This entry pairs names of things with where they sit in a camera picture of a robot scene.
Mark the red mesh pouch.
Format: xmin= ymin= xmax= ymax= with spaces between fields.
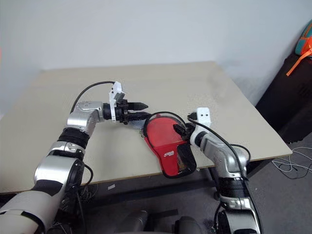
xmin=138 ymin=111 xmax=197 ymax=179

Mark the black cabinet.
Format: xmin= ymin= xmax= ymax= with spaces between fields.
xmin=254 ymin=52 xmax=312 ymax=144

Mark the white floor cable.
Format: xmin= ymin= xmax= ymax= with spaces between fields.
xmin=272 ymin=147 xmax=312 ymax=174

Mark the teal orange bag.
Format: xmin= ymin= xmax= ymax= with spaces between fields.
xmin=286 ymin=19 xmax=312 ymax=77

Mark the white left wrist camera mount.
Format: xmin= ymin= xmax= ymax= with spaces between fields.
xmin=108 ymin=81 xmax=127 ymax=122

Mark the black floor cable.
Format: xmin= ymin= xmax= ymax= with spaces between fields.
xmin=277 ymin=161 xmax=312 ymax=180

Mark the dark table frame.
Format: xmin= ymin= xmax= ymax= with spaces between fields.
xmin=80 ymin=159 xmax=269 ymax=208

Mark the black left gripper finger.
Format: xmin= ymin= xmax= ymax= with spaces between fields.
xmin=127 ymin=112 xmax=154 ymax=121
xmin=128 ymin=101 xmax=149 ymax=111

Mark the dark grey rounded shape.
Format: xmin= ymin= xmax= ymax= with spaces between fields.
xmin=173 ymin=216 xmax=203 ymax=234

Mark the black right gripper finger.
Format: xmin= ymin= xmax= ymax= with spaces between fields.
xmin=173 ymin=123 xmax=188 ymax=136

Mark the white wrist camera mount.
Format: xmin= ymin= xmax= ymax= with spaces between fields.
xmin=108 ymin=81 xmax=127 ymax=122
xmin=196 ymin=106 xmax=212 ymax=127

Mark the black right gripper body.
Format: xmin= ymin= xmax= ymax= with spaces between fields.
xmin=182 ymin=123 xmax=196 ymax=141

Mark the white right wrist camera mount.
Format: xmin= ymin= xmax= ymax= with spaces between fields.
xmin=196 ymin=106 xmax=212 ymax=127

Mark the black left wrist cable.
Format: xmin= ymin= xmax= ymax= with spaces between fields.
xmin=70 ymin=80 xmax=116 ymax=114

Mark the black left elbow cable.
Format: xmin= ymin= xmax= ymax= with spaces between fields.
xmin=75 ymin=164 xmax=95 ymax=234

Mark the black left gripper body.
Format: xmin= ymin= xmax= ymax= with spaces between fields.
xmin=116 ymin=98 xmax=130 ymax=125

